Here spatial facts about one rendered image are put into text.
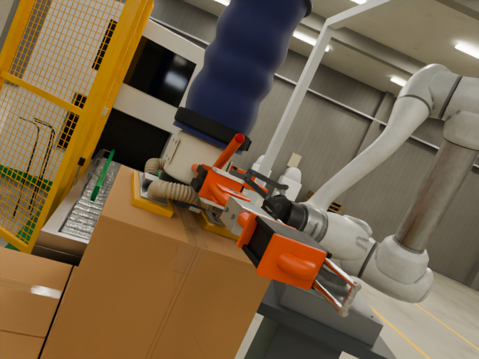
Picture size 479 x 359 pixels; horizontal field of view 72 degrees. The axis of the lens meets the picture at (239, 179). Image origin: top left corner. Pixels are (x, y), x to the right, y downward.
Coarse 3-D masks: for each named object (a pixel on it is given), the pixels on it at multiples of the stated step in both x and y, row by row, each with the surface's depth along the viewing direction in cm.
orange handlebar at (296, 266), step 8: (192, 168) 87; (216, 184) 65; (248, 184) 107; (216, 192) 63; (224, 192) 61; (232, 192) 62; (216, 200) 62; (224, 200) 58; (248, 200) 63; (240, 216) 49; (248, 216) 49; (240, 224) 49; (280, 256) 37; (288, 256) 37; (296, 256) 37; (280, 264) 37; (288, 264) 36; (296, 264) 36; (304, 264) 36; (312, 264) 37; (288, 272) 36; (296, 272) 36; (304, 272) 36; (312, 272) 37
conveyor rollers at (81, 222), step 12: (108, 168) 296; (132, 168) 338; (96, 180) 237; (108, 180) 256; (84, 192) 202; (108, 192) 223; (84, 204) 185; (96, 204) 189; (72, 216) 160; (84, 216) 170; (96, 216) 173; (72, 228) 152; (84, 228) 154
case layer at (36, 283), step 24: (0, 264) 102; (24, 264) 107; (48, 264) 113; (0, 288) 92; (24, 288) 96; (48, 288) 101; (0, 312) 84; (24, 312) 88; (48, 312) 91; (0, 336) 77; (24, 336) 80; (48, 336) 83
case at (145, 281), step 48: (96, 240) 64; (144, 240) 67; (192, 240) 72; (96, 288) 66; (144, 288) 69; (192, 288) 72; (240, 288) 75; (96, 336) 68; (144, 336) 71; (192, 336) 74; (240, 336) 77
